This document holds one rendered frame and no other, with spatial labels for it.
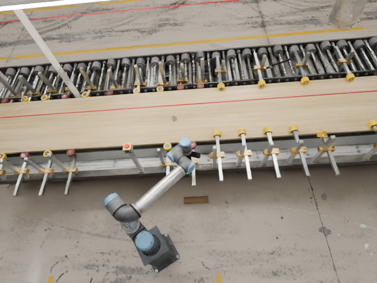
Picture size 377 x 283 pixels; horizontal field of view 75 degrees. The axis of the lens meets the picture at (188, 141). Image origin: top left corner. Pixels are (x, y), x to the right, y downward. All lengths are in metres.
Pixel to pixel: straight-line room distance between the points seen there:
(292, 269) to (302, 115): 1.63
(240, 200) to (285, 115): 1.17
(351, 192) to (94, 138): 3.06
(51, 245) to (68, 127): 1.46
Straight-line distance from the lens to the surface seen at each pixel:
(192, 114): 2.64
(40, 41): 2.83
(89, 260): 3.32
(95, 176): 2.78
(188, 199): 3.08
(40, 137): 3.08
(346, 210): 3.50
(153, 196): 1.74
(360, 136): 3.01
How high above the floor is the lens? 3.01
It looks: 59 degrees down
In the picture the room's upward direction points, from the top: 9 degrees counter-clockwise
